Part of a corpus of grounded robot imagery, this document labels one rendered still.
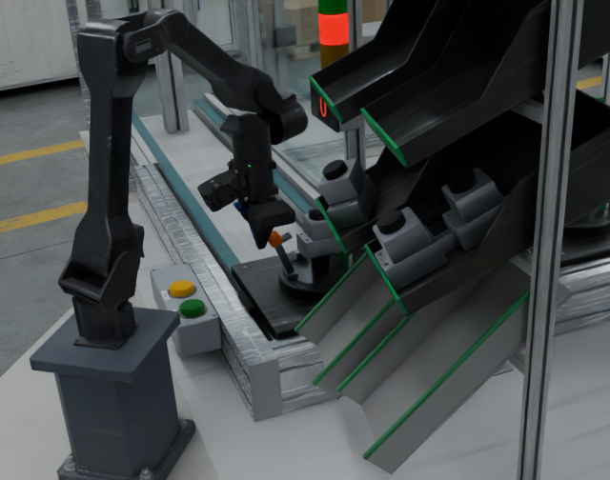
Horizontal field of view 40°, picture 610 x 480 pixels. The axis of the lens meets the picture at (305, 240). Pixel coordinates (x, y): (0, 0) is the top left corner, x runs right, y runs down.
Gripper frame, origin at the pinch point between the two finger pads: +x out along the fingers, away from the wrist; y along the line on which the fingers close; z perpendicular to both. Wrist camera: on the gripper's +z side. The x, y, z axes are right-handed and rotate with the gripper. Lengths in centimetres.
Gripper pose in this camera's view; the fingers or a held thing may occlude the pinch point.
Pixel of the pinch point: (258, 228)
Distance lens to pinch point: 128.7
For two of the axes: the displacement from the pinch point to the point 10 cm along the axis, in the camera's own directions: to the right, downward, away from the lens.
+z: -9.3, 2.0, -3.0
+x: 0.6, 9.0, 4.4
